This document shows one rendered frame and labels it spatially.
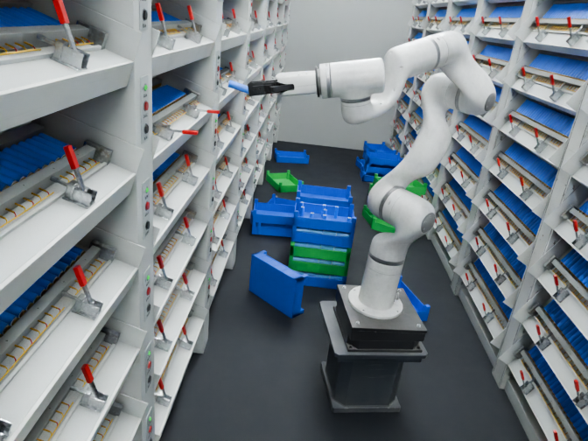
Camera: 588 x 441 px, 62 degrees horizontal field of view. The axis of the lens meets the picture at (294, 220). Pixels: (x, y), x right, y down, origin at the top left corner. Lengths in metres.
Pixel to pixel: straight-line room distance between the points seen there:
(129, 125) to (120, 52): 0.12
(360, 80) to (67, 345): 0.84
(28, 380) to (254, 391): 1.20
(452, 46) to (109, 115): 0.92
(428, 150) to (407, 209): 0.19
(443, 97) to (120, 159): 1.00
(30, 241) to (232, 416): 1.22
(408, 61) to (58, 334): 1.00
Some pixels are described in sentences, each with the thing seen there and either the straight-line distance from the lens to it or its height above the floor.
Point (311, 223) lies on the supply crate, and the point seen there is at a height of 0.35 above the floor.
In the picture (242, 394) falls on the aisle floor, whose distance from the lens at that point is 1.88.
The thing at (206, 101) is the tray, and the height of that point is 0.98.
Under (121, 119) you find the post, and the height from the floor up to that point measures 1.06.
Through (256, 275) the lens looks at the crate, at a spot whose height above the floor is 0.11.
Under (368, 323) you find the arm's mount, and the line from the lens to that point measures 1.65.
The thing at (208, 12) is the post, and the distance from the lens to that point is 1.60.
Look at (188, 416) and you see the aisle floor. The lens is 1.80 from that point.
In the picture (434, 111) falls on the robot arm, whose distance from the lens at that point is 1.59.
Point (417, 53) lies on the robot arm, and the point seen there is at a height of 1.21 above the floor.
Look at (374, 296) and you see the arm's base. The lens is 1.67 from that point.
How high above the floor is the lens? 1.27
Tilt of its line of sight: 23 degrees down
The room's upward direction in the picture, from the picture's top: 6 degrees clockwise
